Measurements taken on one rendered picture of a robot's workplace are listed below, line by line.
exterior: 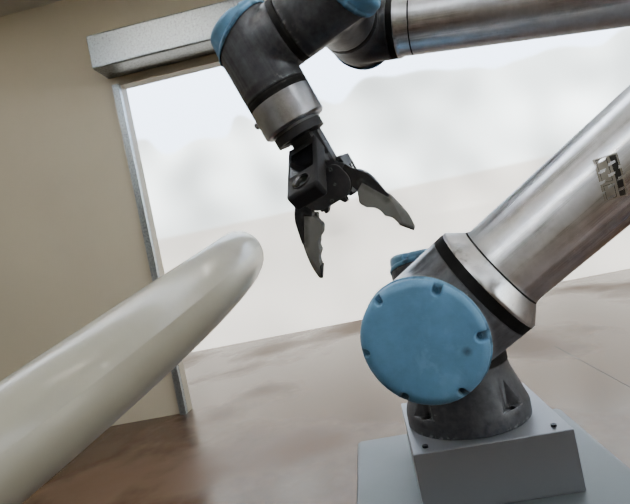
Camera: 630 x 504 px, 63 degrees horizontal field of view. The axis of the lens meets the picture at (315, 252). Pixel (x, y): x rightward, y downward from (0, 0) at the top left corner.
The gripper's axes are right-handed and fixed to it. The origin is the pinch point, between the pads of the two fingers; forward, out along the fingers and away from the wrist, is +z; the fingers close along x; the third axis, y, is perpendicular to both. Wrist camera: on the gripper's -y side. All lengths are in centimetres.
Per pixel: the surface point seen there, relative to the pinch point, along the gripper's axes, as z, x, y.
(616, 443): 168, -12, 187
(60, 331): -27, 381, 309
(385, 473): 35.1, 17.9, 7.2
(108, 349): -9, -7, -56
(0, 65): -272, 314, 355
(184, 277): -10, -7, -51
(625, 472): 44.3, -15.9, 3.2
